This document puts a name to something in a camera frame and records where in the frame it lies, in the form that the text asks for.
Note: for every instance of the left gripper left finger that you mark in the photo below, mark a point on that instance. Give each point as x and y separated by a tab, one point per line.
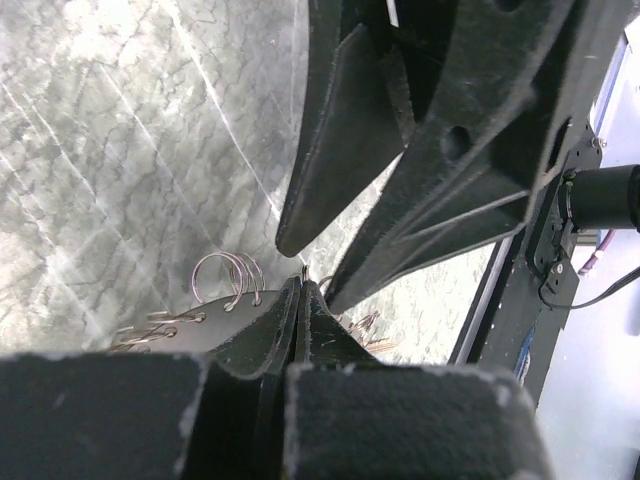
213	415

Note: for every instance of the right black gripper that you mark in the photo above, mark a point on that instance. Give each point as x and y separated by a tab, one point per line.
500	91

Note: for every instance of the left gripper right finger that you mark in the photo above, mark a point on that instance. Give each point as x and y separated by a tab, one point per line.
347	416

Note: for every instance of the black mounting base plate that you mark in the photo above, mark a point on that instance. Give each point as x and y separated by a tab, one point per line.
507	325

